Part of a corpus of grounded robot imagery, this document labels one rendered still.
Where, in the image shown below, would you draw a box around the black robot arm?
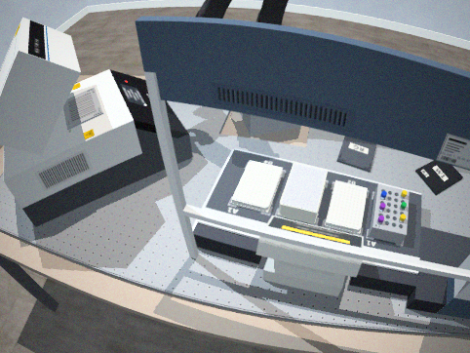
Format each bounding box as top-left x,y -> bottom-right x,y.
196,0 -> 289,25

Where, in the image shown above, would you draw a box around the white benchtop lab instrument with lid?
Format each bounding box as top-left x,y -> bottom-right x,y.
0,18 -> 166,227

